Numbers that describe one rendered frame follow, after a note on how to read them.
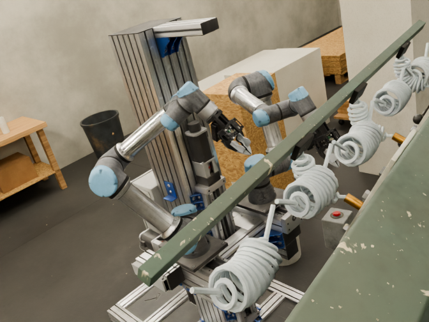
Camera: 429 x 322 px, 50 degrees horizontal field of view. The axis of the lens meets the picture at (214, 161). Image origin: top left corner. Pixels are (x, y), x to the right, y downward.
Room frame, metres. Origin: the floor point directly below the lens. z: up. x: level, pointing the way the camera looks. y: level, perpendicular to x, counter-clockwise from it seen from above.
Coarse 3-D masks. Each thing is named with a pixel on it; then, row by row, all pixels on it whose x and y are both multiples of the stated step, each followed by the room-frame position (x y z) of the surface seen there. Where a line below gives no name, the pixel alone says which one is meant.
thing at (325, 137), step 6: (324, 126) 1.67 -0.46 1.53; (318, 132) 1.70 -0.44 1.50; (324, 132) 1.67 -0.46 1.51; (330, 132) 1.68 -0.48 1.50; (318, 138) 1.68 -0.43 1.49; (324, 138) 1.65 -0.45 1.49; (330, 138) 1.66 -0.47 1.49; (336, 138) 1.66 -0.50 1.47; (318, 144) 1.68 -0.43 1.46; (324, 144) 1.67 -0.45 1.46
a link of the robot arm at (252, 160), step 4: (252, 156) 2.15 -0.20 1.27; (256, 156) 2.13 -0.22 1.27; (260, 156) 2.12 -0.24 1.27; (248, 160) 2.12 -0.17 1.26; (252, 160) 2.10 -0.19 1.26; (256, 160) 2.09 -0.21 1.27; (244, 164) 2.11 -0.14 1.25; (248, 164) 2.08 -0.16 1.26; (252, 164) 2.06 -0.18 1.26; (248, 168) 2.07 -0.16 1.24; (272, 172) 2.07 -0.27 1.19; (268, 176) 2.07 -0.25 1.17; (264, 180) 2.06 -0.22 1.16; (268, 180) 2.07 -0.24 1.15; (260, 184) 2.05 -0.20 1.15; (264, 184) 2.05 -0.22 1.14
